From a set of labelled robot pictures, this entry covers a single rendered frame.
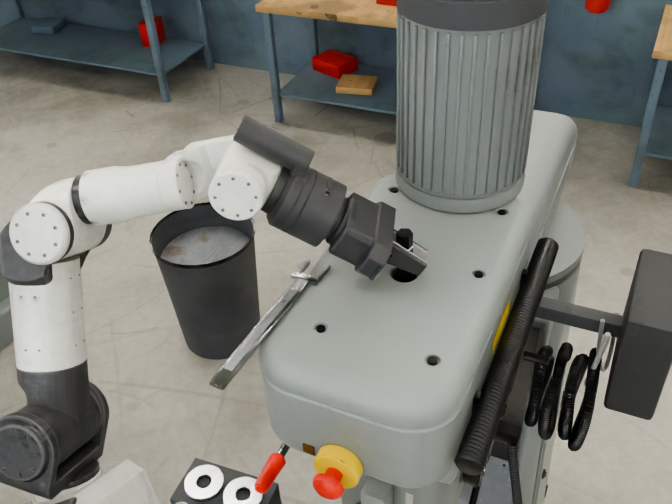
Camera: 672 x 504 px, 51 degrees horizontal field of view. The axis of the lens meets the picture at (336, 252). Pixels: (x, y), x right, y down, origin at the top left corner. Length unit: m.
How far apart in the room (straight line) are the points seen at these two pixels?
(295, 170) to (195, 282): 2.31
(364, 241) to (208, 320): 2.48
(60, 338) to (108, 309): 2.96
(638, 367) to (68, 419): 0.86
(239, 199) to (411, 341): 0.27
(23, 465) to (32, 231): 0.30
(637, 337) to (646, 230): 3.24
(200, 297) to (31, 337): 2.24
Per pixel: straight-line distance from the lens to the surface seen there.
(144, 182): 0.91
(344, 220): 0.88
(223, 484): 1.74
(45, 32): 7.12
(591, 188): 4.71
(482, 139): 1.01
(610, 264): 4.12
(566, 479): 3.11
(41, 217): 0.94
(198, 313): 3.29
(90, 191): 0.94
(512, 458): 1.15
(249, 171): 0.84
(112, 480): 1.08
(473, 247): 1.01
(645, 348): 1.22
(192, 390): 3.42
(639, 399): 1.30
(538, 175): 1.43
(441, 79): 0.97
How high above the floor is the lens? 2.51
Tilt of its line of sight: 38 degrees down
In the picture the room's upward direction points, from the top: 4 degrees counter-clockwise
